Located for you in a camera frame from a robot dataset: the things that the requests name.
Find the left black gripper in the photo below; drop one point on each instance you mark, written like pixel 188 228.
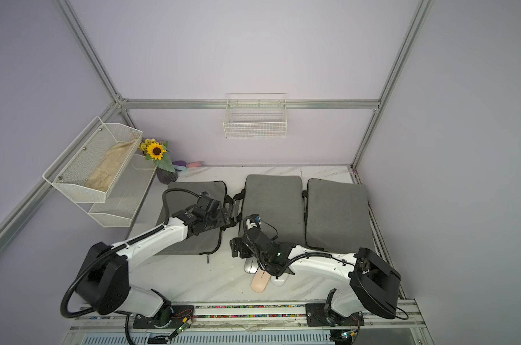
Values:
pixel 222 217

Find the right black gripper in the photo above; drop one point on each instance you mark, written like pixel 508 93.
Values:
pixel 237 247

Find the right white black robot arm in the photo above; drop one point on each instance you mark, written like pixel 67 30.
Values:
pixel 373 284

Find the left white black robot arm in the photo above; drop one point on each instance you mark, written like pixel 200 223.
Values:
pixel 102 284

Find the silver grey computer mouse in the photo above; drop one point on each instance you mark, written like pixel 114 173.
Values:
pixel 251 266

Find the pink computer mouse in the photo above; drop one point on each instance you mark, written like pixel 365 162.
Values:
pixel 260 281

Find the white computer mouse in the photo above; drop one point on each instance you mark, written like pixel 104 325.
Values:
pixel 279 281

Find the pastel toy mushrooms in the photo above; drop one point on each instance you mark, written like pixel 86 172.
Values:
pixel 183 166

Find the artificial sunflower bouquet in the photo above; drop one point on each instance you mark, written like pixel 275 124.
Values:
pixel 157 152

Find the lower white mesh shelf basket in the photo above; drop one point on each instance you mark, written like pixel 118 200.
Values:
pixel 123 202

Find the white mesh shelf basket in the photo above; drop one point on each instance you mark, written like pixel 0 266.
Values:
pixel 123 202
pixel 70 171

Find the beige cloth in basket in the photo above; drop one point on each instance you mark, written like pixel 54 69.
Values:
pixel 104 175

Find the upper white mesh shelf basket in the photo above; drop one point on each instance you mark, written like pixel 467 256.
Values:
pixel 70 171

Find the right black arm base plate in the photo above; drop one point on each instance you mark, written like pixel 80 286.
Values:
pixel 317 314

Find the white wire wall basket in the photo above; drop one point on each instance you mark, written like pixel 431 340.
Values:
pixel 255 116

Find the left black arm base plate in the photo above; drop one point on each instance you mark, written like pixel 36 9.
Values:
pixel 174 317

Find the aluminium frame rails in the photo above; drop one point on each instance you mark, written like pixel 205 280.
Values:
pixel 224 82

